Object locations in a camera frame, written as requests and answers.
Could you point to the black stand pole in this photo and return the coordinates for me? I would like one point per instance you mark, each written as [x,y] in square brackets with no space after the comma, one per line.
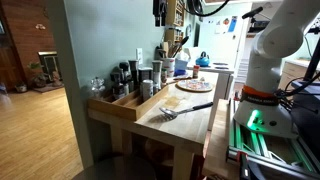
[311,63]

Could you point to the black pepper grinder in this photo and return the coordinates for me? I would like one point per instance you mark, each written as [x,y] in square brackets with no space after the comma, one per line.
[124,66]

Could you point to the dark blue can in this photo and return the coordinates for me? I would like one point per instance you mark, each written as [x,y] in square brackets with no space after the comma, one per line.
[145,74]

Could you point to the woven basket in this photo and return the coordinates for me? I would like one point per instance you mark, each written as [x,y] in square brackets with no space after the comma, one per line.
[156,151]

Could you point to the wooden spice rack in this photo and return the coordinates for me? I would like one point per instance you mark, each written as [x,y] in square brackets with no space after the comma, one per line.
[171,13]

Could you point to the red lid spice jar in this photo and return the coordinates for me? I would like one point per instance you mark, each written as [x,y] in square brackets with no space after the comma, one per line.
[196,73]

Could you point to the black equipment box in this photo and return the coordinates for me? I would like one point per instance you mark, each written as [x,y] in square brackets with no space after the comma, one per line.
[306,113]

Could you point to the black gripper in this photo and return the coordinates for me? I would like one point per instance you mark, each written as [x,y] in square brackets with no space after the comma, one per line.
[160,7]

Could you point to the light wooden cabinet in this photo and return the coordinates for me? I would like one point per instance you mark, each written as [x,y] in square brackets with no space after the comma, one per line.
[293,70]

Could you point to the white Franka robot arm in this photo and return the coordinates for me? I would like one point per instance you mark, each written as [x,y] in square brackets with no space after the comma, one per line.
[266,66]

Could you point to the blue tissue box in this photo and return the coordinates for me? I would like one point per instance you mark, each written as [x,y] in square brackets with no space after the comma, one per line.
[181,64]

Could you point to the small glass jar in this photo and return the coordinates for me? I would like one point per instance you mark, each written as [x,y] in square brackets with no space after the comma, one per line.
[156,89]

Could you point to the blue kettle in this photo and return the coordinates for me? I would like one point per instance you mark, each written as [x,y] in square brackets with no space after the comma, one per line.
[202,61]

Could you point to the small spice bottle green cap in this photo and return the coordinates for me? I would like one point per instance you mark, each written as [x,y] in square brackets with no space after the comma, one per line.
[164,76]

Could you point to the potted plant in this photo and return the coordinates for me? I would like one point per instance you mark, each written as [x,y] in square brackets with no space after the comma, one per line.
[38,78]

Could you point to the silver and white grinder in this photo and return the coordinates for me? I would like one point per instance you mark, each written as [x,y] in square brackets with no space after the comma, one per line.
[157,71]

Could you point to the wooden tray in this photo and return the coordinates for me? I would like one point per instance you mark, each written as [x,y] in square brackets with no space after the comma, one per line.
[126,111]

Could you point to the small floor pot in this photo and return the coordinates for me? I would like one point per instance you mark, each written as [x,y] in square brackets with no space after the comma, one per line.
[21,88]

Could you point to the tall silver grinder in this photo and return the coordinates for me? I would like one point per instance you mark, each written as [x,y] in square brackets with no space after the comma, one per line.
[133,71]

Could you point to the aluminium frame rails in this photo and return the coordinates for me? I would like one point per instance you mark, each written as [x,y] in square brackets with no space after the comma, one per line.
[266,146]

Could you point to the light wooden table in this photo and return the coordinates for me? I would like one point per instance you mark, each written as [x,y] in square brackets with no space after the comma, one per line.
[182,166]

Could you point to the white stove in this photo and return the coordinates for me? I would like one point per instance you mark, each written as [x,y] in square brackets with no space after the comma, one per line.
[223,83]

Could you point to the colourful patterned ceramic plate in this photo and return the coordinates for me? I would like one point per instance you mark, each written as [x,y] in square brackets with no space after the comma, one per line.
[195,86]

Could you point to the wooden robot platform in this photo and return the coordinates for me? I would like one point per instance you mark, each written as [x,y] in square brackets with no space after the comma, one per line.
[218,143]

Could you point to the small white shaker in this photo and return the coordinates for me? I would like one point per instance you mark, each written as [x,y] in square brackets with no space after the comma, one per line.
[147,90]

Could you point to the white refrigerator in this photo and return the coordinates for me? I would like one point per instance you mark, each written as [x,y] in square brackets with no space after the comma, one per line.
[216,43]

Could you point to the clear glass grinder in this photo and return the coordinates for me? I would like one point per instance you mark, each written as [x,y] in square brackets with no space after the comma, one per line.
[97,87]

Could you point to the fireplace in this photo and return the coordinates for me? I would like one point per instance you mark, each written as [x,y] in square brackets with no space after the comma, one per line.
[50,65]

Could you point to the white wall outlet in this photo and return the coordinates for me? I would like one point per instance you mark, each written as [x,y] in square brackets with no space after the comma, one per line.
[139,56]

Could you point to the black plastic spoon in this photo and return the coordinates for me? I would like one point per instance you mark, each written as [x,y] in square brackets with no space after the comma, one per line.
[183,40]

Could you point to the white tissue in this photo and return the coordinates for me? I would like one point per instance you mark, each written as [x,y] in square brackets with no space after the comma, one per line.
[183,55]

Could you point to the wooden spatula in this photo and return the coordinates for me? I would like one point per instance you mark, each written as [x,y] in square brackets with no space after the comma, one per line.
[165,49]

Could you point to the small dark bottle white label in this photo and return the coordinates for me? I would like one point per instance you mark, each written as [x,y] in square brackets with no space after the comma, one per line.
[126,87]

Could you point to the brown bottle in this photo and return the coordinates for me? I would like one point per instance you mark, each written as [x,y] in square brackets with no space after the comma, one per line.
[117,90]

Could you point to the white utensil crock red pattern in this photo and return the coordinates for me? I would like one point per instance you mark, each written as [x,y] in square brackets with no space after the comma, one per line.
[169,66]

